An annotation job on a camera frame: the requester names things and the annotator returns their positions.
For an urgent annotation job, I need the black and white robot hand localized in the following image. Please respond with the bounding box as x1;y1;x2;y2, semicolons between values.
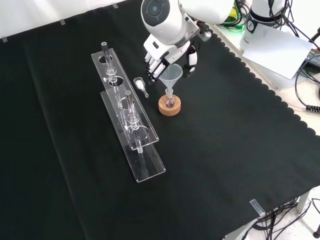
143;34;198;82

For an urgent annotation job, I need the clear plastic funnel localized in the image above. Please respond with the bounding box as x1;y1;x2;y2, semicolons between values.
158;63;184;98

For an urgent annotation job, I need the glass weighing funnel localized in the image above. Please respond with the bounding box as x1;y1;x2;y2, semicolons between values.
133;76;150;98

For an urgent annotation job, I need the glass round-bottom flask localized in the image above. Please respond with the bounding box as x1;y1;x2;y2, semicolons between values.
161;88;177;109

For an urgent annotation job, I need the clear acrylic funnel stand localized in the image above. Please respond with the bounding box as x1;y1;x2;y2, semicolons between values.
90;41;167;183

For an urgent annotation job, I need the black cloth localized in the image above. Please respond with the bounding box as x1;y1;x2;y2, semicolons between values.
0;0;320;240

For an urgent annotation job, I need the white paper sheet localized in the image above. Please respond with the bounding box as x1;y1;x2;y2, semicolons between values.
241;23;314;81

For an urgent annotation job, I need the pale board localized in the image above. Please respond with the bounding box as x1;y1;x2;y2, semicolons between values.
214;23;305;92

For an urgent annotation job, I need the black power supply box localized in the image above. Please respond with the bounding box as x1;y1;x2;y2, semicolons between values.
303;48;320;68

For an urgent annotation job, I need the black tripod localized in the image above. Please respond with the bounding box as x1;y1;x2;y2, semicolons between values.
308;24;320;45

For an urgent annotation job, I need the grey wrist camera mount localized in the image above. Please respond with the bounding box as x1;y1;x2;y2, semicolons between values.
184;14;213;43

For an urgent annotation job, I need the cork ring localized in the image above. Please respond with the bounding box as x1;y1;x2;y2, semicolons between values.
158;94;181;117

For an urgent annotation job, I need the green cable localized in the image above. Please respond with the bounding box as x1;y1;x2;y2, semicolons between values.
221;0;251;32

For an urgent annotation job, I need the black cable with ribbed plug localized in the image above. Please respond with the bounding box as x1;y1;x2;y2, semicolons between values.
294;67;320;113

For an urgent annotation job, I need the black cable bundle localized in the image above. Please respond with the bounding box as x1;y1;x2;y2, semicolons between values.
239;197;320;240

